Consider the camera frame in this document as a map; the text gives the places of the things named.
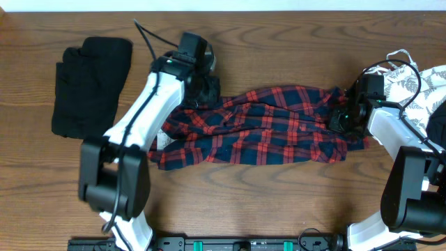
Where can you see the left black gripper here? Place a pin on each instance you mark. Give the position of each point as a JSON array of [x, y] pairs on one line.
[[213, 95]]

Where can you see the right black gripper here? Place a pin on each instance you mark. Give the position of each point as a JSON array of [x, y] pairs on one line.
[[334, 122]]

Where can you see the red navy plaid shirt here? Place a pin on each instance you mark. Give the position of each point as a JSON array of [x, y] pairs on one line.
[[270, 126]]

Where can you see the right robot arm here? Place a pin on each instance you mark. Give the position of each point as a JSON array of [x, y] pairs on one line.
[[412, 206]]

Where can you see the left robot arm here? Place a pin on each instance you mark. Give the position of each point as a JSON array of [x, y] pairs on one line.
[[113, 176]]

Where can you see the white fern print cloth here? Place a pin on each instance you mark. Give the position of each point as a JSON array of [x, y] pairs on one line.
[[401, 86]]

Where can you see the dark navy garment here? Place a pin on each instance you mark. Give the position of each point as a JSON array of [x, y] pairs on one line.
[[436, 127]]

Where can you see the black folded garment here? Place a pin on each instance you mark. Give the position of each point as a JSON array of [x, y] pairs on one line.
[[89, 80]]

